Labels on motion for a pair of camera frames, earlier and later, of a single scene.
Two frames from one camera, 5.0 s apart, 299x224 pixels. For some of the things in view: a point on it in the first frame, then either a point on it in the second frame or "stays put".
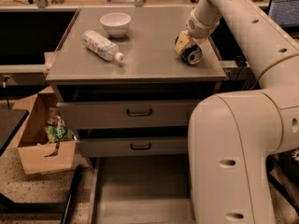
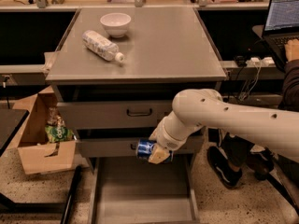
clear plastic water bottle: [102, 47] stays put
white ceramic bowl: [116, 23] stays put
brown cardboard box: [28, 136] stays put
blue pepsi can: [192, 54] -> [144, 149]
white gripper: [199, 28] -> [165, 139]
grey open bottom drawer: [142, 189] stays put
